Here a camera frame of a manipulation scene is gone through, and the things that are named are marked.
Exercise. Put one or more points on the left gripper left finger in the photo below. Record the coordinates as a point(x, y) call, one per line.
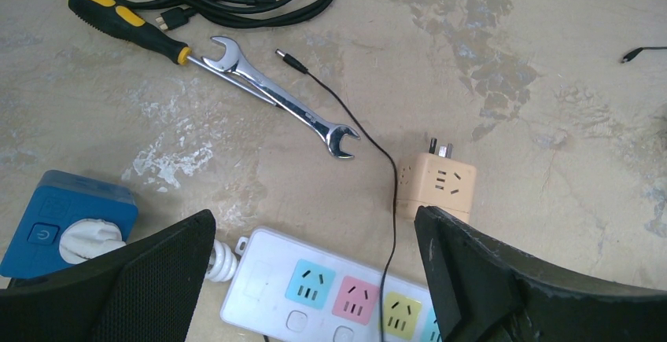
point(144, 291)

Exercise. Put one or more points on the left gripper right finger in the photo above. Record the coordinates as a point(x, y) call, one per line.
point(483, 289)

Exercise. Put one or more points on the beige dragon cube socket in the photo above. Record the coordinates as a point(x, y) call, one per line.
point(433, 178)

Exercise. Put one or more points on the blue wall socket box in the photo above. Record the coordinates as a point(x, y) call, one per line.
point(59, 200)

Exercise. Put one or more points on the white colourful power strip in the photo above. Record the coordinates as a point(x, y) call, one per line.
point(289, 290)

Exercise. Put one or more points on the black plug adapter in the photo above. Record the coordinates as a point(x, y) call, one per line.
point(632, 54)

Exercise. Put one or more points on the silver open-end wrench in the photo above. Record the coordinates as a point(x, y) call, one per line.
point(234, 62)

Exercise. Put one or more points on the yellow handled screwdriver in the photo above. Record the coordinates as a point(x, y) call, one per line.
point(119, 22)

